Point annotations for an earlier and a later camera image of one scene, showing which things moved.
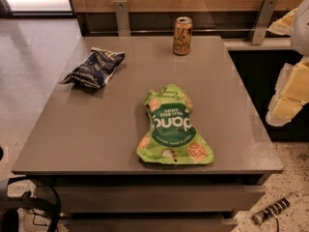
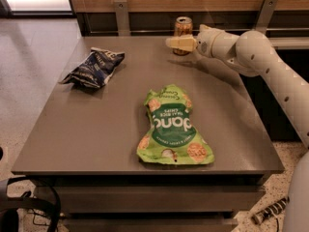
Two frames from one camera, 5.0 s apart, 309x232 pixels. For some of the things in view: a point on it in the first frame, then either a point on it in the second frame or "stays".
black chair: x=10 y=205 stays
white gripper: x=301 y=26 → x=205 y=43
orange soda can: x=182 y=36 stays
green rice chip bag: x=172 y=137 stays
